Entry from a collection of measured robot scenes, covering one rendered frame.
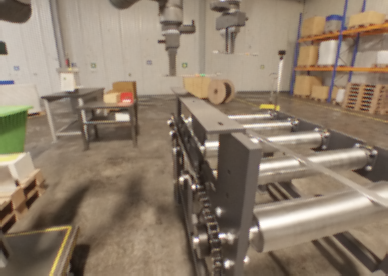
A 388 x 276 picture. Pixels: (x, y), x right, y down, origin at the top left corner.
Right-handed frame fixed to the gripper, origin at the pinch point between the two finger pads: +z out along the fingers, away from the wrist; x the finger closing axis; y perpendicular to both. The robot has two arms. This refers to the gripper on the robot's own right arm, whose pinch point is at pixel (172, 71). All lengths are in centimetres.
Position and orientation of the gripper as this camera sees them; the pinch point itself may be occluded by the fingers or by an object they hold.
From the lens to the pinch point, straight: 75.6
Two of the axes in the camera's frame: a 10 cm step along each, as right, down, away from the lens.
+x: 1.9, 3.1, -9.3
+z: 0.0, 9.5, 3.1
